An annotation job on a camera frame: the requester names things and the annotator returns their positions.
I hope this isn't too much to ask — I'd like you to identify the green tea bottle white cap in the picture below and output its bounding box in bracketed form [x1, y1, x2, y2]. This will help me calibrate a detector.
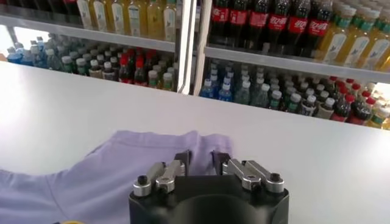
[60, 55, 74, 74]
[268, 89, 283, 111]
[286, 93, 302, 114]
[75, 57, 89, 76]

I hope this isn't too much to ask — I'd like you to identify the purple t-shirt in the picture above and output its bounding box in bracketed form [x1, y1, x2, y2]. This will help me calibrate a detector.
[0, 130, 234, 224]

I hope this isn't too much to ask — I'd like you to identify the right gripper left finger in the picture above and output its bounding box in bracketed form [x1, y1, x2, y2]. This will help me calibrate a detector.
[132, 150, 193, 197]

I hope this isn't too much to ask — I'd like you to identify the blue water bottle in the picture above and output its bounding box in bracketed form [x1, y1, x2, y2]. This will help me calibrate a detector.
[218, 82, 234, 102]
[199, 78, 216, 99]
[6, 45, 23, 65]
[21, 45, 37, 66]

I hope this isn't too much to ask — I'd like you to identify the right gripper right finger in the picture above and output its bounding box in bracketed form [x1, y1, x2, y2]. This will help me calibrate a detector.
[211, 150, 285, 194]

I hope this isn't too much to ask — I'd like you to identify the grey metal shelf rack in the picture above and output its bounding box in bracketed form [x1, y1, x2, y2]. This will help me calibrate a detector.
[0, 0, 196, 94]
[194, 0, 390, 85]

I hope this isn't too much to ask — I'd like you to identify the small cola bottle red cap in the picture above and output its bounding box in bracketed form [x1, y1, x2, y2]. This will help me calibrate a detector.
[347, 96, 377, 125]
[133, 59, 147, 86]
[330, 93, 356, 122]
[118, 54, 132, 83]

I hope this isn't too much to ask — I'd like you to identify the dark tea bottle white cap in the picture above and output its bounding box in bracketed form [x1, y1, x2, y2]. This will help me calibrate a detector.
[102, 61, 116, 82]
[88, 59, 103, 79]
[316, 97, 336, 120]
[300, 94, 317, 117]

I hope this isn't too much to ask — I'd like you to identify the green tinted water bottle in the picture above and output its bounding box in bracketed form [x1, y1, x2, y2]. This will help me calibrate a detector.
[45, 48, 62, 71]
[234, 80, 252, 105]
[252, 82, 271, 108]

